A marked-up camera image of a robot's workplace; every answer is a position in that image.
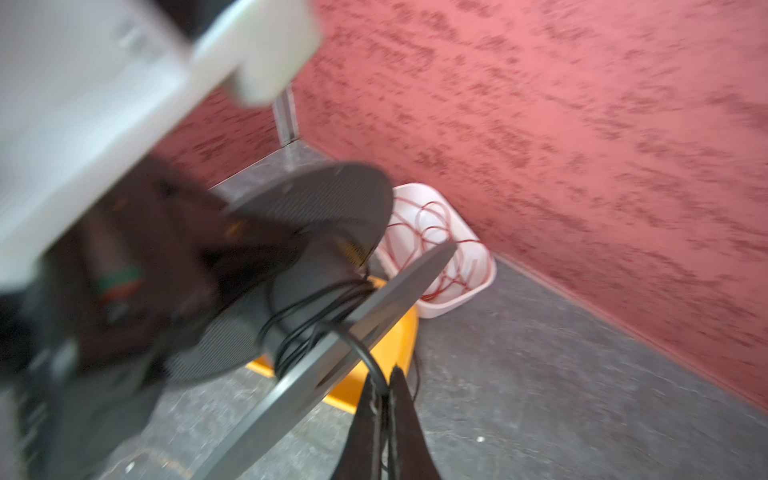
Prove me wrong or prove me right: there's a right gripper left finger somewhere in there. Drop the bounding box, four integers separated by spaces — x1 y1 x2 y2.
331 374 386 480

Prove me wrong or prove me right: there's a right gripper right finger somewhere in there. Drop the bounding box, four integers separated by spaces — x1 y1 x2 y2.
386 366 442 480

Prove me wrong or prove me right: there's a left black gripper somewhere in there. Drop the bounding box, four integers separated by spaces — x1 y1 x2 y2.
1 156 305 479

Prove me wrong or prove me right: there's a black cable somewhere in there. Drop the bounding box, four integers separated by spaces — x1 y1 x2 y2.
256 275 421 397

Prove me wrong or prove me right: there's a dark grey cable spool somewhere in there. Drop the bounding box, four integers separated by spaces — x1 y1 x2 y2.
196 162 456 479

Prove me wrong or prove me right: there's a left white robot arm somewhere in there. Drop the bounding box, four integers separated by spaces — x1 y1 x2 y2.
1 1 321 479

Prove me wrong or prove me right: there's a yellow plastic tray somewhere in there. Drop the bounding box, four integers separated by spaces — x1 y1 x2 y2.
239 275 418 425

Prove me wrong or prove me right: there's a red cable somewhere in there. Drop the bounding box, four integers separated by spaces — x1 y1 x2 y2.
383 197 484 302

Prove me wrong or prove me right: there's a left aluminium corner post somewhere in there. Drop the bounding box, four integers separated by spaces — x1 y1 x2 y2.
272 85 300 148

